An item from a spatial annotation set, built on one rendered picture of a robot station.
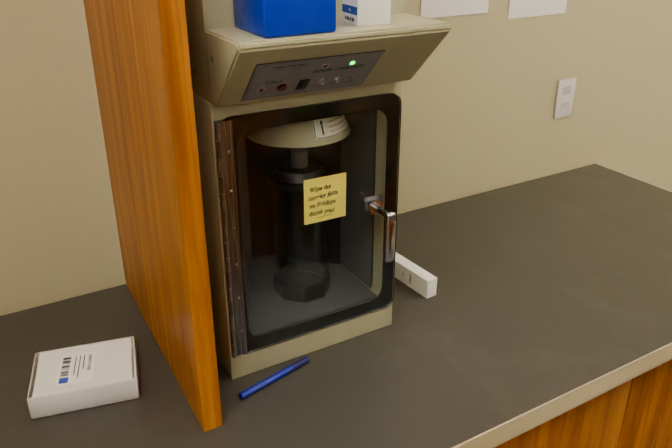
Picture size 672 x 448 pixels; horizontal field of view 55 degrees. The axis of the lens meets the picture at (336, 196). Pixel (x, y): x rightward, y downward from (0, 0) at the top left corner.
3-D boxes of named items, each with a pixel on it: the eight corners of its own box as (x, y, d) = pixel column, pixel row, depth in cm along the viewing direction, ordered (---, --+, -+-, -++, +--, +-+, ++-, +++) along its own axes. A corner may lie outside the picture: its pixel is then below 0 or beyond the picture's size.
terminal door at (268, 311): (235, 355, 105) (217, 117, 89) (391, 304, 119) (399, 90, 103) (236, 357, 104) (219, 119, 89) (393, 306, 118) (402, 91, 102)
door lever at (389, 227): (380, 248, 112) (367, 251, 111) (382, 198, 108) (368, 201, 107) (398, 261, 107) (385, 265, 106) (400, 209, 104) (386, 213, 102)
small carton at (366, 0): (341, 21, 91) (342, -24, 88) (373, 19, 92) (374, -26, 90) (357, 26, 86) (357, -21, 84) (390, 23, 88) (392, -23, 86)
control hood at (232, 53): (208, 104, 88) (202, 29, 84) (403, 77, 103) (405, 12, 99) (240, 125, 79) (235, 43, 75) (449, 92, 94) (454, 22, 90)
